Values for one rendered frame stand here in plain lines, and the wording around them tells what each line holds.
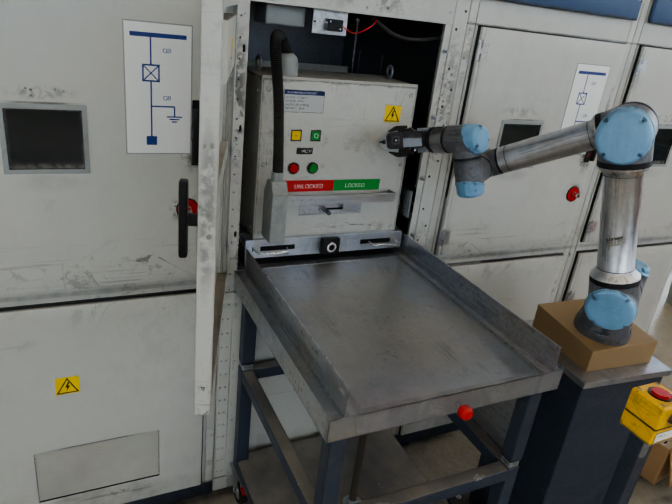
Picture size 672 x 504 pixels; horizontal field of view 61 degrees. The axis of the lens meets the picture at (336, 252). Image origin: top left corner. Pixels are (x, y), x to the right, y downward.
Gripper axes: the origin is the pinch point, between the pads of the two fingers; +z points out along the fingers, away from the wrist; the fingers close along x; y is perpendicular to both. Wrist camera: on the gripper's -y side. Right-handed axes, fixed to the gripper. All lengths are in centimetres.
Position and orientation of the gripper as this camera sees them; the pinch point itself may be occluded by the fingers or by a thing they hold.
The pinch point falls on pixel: (380, 142)
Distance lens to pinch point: 175.5
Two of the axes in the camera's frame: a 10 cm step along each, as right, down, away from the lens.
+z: -6.4, -1.2, 7.6
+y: 7.6, -1.7, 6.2
